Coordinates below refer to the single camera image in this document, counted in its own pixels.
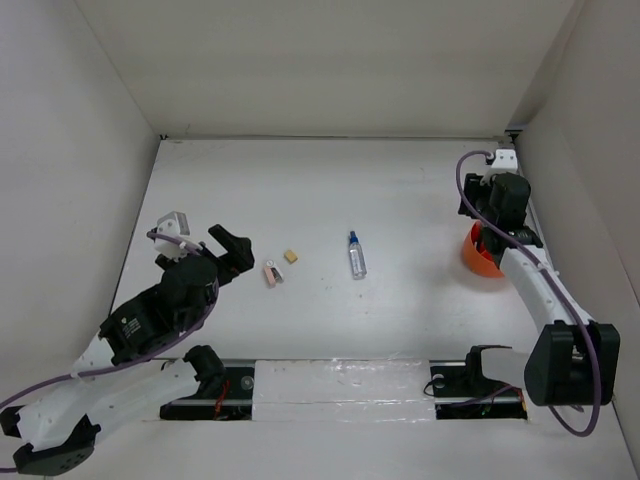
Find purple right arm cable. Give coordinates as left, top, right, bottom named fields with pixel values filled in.
left=454, top=149, right=601, bottom=439

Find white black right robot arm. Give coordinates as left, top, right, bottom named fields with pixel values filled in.
left=458, top=172, right=620, bottom=406

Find pink eraser block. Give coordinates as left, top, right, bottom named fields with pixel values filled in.
left=263, top=259, right=284, bottom=288

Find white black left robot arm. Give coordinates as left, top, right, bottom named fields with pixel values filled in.
left=1, top=224, right=255, bottom=477

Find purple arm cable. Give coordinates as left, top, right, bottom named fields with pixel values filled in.
left=454, top=149, right=601, bottom=439
left=0, top=230, right=219, bottom=474

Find clear spray bottle blue cap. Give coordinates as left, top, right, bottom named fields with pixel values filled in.
left=348, top=231, right=367, bottom=279

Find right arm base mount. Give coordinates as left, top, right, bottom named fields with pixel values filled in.
left=423, top=345, right=528, bottom=420

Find yellow eraser cube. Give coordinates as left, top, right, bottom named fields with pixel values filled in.
left=283, top=250, right=298, bottom=264

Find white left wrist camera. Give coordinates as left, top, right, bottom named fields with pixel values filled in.
left=150, top=211, right=190, bottom=260

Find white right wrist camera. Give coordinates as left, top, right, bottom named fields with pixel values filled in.
left=485, top=148, right=518, bottom=178

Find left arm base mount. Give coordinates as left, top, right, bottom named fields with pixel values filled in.
left=159, top=346, right=256, bottom=422

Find orange round stationery container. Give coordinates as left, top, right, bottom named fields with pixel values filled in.
left=461, top=221, right=504, bottom=279

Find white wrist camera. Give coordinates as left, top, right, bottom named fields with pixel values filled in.
left=150, top=211, right=190, bottom=260
left=485, top=148, right=518, bottom=178

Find aluminium frame rail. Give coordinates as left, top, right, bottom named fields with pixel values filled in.
left=502, top=129, right=554, bottom=267

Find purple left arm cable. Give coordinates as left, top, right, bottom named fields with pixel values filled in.
left=0, top=230, right=219, bottom=474

